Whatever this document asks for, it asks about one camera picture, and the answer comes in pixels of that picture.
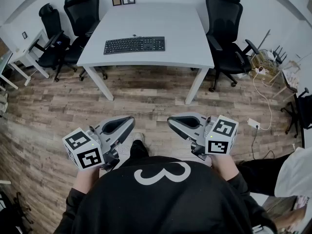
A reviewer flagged white power strip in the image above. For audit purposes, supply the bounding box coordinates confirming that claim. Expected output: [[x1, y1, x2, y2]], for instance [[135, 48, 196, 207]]
[[253, 66, 267, 77]]

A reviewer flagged white power adapter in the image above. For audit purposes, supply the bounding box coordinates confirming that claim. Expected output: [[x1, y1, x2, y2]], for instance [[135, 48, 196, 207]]
[[247, 117, 261, 131]]

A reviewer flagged person's right forearm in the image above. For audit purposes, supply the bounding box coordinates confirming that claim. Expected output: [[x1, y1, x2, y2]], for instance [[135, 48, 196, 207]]
[[210, 154, 240, 181]]

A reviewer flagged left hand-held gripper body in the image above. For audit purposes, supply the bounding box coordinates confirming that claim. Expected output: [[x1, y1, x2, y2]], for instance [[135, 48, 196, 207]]
[[62, 125, 120, 172]]

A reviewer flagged white frame desk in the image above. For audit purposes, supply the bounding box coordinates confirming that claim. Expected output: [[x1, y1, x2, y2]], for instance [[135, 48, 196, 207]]
[[0, 50, 19, 93]]

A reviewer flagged person's black trouser leg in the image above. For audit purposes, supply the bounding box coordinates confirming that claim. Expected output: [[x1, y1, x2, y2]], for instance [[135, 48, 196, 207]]
[[130, 139, 150, 159]]

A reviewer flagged small white side table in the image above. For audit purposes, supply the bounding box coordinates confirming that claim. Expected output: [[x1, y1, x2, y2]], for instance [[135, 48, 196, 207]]
[[6, 29, 50, 87]]

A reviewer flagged white cable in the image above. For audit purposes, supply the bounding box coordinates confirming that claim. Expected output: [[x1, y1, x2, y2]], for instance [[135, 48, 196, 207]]
[[252, 74, 273, 132]]

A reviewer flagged person's black shirt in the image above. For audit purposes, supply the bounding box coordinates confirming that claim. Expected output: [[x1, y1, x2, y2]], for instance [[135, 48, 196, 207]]
[[55, 155, 279, 234]]

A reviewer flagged black swivel chair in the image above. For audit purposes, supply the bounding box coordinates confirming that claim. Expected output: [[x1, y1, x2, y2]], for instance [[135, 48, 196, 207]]
[[280, 87, 312, 149]]

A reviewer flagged small black office chair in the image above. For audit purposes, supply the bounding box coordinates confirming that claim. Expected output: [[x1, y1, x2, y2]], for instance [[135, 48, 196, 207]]
[[29, 3, 78, 82]]

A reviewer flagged black floor cable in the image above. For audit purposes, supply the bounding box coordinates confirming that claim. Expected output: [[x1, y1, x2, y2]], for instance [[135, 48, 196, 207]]
[[251, 129, 276, 161]]

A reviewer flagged wooden easel with board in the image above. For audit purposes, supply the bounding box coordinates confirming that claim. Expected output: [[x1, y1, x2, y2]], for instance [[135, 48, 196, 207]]
[[269, 60, 302, 99]]

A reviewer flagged wooden crate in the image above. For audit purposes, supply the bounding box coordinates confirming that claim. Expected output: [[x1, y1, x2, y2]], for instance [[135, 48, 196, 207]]
[[250, 49, 281, 78]]

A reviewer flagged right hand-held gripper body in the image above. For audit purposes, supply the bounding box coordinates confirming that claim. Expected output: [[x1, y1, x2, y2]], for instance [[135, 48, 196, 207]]
[[191, 115, 238, 161]]

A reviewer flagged person's left forearm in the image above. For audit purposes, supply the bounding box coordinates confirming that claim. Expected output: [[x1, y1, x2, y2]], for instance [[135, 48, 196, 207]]
[[72, 166, 101, 195]]

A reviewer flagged white router with antennas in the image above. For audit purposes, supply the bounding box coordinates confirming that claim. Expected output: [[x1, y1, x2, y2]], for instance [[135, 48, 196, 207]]
[[266, 45, 289, 65]]

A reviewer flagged black keyboard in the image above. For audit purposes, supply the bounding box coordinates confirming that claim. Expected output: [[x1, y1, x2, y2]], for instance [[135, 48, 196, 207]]
[[103, 36, 166, 56]]

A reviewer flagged black mesh office chair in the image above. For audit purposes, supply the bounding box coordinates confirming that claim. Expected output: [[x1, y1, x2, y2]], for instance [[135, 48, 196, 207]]
[[62, 0, 108, 81], [205, 0, 260, 93]]

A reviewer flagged black folded stand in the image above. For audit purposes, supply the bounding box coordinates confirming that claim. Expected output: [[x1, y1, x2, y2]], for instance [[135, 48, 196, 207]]
[[0, 191, 34, 234]]

